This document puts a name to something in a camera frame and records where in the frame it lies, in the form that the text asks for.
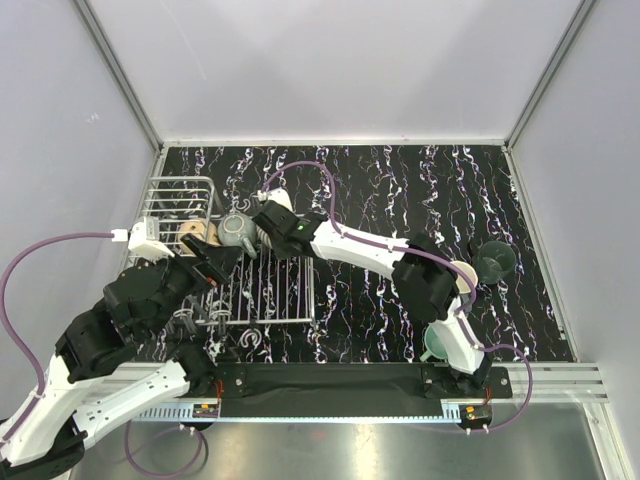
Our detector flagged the ribbed grey mug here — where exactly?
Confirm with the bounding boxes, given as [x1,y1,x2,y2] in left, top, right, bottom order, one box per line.
[256,227,273,249]

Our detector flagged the tan ceramic mug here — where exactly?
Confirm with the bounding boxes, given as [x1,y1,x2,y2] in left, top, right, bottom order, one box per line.
[177,220,221,246]

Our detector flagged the grey glazed mug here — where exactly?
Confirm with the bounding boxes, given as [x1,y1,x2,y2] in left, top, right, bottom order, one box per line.
[217,213,258,259]

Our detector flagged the mint green mug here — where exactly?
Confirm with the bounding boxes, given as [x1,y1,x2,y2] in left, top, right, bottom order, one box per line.
[420,325,448,362]

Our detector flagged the dark mug cream interior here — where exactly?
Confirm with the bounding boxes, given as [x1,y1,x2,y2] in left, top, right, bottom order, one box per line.
[451,260,479,305]

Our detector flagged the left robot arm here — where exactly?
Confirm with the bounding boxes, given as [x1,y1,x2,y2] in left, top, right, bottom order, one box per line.
[1,229,243,479]

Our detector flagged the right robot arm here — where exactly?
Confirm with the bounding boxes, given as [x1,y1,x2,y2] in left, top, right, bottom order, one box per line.
[253,198,491,397]

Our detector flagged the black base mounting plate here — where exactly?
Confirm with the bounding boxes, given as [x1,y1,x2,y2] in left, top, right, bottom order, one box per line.
[186,363,513,400]

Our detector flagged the dark green cup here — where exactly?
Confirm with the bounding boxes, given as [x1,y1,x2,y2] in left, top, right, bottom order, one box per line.
[472,241,516,285]

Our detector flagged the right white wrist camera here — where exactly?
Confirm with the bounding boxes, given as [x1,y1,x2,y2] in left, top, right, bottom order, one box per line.
[257,188,294,212]

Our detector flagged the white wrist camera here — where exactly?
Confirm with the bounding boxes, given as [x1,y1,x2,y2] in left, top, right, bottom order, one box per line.
[257,188,294,212]
[111,216,175,262]

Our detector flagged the metal wire dish rack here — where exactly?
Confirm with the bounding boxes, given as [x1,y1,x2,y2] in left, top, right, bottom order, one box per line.
[139,176,315,331]

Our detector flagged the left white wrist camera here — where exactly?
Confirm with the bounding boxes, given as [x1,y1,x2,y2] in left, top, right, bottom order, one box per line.
[111,216,175,262]

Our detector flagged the white slotted cable duct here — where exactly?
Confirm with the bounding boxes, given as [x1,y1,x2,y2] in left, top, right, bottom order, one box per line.
[133,402,220,422]

